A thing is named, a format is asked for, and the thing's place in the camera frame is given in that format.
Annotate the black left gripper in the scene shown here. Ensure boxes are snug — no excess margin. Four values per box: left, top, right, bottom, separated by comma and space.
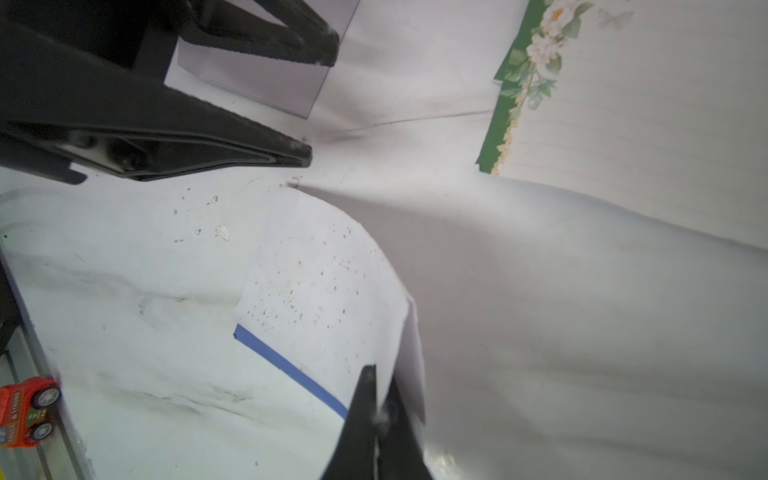
1, 1, 312, 185

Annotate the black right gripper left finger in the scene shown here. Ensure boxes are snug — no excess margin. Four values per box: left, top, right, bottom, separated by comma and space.
321, 365, 378, 480

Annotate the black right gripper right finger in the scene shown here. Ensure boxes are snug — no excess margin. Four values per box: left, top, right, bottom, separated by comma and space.
376, 380, 433, 480

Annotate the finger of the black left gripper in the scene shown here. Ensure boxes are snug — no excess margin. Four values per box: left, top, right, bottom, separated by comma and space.
176, 0, 340, 67

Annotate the blue bordered white letter paper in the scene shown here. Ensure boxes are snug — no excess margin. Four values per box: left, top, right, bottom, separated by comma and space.
233, 185, 767, 479

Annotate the red toy car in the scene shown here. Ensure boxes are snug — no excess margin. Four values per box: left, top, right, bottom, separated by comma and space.
1, 377, 61, 449

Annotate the aluminium front rail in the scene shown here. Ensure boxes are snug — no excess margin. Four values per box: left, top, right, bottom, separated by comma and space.
1, 259, 94, 480

